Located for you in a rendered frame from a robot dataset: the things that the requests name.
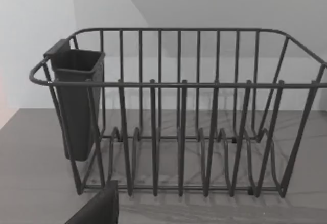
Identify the dark grey cutlery holder cup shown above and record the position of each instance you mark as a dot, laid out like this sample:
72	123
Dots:
76	111

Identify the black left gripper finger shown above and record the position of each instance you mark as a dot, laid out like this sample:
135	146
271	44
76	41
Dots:
102	208

